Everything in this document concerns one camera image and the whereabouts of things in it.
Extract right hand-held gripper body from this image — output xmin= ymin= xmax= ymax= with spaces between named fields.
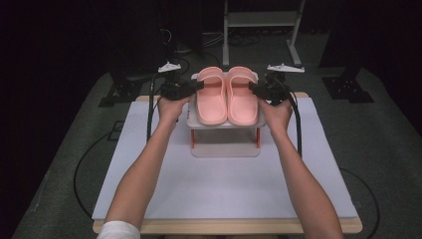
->
xmin=262 ymin=63 xmax=306 ymax=108

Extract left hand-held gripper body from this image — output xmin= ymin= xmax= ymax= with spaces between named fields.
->
xmin=157 ymin=61 xmax=192 ymax=102

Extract pink foam slipper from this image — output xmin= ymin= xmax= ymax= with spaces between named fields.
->
xmin=226 ymin=66 xmax=260 ymax=127
xmin=195 ymin=66 xmax=229 ymax=126

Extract white shoe rack orange posts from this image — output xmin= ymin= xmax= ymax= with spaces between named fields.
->
xmin=185 ymin=71 xmax=268 ymax=158

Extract person's left hand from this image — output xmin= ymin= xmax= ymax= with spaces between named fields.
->
xmin=157 ymin=94 xmax=194 ymax=129

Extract person's right hand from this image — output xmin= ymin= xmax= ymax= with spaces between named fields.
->
xmin=258 ymin=98 xmax=294 ymax=135

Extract black stand base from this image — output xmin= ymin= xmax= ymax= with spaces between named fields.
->
xmin=320 ymin=64 xmax=375 ymax=104
xmin=98 ymin=68 xmax=167 ymax=108

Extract white table sheet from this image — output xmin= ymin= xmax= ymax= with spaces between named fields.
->
xmin=92 ymin=98 xmax=359 ymax=221

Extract wooden table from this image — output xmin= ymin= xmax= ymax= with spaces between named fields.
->
xmin=93 ymin=92 xmax=363 ymax=235

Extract white sleeve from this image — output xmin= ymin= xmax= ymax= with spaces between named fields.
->
xmin=97 ymin=220 xmax=141 ymax=239

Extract black floor cables bundle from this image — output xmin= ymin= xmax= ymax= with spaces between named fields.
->
xmin=154 ymin=26 xmax=223 ymax=96

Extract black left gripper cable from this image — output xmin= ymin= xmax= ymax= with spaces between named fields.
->
xmin=73 ymin=71 xmax=163 ymax=219

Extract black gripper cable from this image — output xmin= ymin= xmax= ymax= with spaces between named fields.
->
xmin=73 ymin=71 xmax=163 ymax=219
xmin=280 ymin=78 xmax=381 ymax=239

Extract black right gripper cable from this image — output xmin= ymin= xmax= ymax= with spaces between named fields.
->
xmin=280 ymin=78 xmax=381 ymax=239

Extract white metal desk frame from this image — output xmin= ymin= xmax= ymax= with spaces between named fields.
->
xmin=222 ymin=0 xmax=307 ymax=68

